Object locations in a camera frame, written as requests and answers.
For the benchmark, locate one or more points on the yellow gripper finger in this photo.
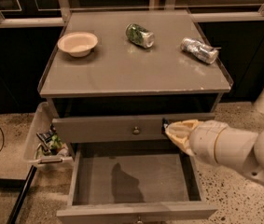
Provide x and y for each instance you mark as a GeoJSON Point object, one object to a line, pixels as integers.
{"type": "Point", "coordinates": [182, 128]}
{"type": "Point", "coordinates": [182, 143]}

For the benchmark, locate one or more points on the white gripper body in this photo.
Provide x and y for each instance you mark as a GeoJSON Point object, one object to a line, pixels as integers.
{"type": "Point", "coordinates": [204, 140]}

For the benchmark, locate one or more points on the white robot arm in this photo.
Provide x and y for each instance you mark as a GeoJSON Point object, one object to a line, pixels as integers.
{"type": "Point", "coordinates": [216, 143]}

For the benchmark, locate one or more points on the round brass drawer knob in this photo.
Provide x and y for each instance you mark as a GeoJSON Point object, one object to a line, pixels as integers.
{"type": "Point", "coordinates": [136, 130]}

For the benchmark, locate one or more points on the grey upper drawer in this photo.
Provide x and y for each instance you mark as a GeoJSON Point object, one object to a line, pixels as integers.
{"type": "Point", "coordinates": [118, 128]}

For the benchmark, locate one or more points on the grey open middle drawer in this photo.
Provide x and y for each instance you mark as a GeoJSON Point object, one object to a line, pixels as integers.
{"type": "Point", "coordinates": [133, 183]}

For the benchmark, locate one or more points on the grey drawer cabinet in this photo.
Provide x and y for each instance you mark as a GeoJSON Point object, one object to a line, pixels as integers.
{"type": "Point", "coordinates": [119, 78]}

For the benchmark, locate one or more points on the silver crushed soda can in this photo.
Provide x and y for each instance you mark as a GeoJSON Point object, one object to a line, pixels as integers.
{"type": "Point", "coordinates": [200, 50]}

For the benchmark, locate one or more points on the green crushed soda can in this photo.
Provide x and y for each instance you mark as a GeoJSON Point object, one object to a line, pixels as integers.
{"type": "Point", "coordinates": [140, 36]}

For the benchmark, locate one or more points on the snack packets in bin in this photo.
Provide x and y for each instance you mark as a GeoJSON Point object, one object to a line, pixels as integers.
{"type": "Point", "coordinates": [51, 144]}

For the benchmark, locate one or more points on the clear plastic side bin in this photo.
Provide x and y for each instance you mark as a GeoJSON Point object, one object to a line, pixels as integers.
{"type": "Point", "coordinates": [41, 124]}

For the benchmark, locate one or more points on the metal railing frame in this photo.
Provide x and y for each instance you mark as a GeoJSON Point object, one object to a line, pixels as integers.
{"type": "Point", "coordinates": [22, 13]}

